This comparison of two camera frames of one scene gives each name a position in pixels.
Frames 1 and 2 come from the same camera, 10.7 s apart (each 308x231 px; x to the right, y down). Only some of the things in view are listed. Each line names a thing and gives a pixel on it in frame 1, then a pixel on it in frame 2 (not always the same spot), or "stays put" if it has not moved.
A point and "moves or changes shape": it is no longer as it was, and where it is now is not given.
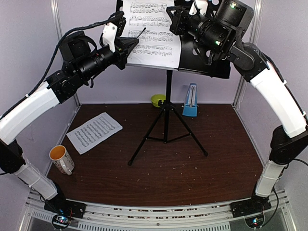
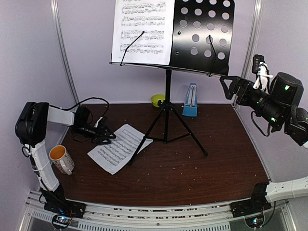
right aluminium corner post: x=254 y=40 stays put
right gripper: x=177 y=26 → x=246 y=85
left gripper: x=126 y=44 → x=98 y=134
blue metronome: x=190 y=106 stays put
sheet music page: x=158 y=45 moves or changes shape
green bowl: x=155 y=98 stays put
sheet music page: x=94 y=131 → x=112 y=156
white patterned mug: x=62 y=160 stays put
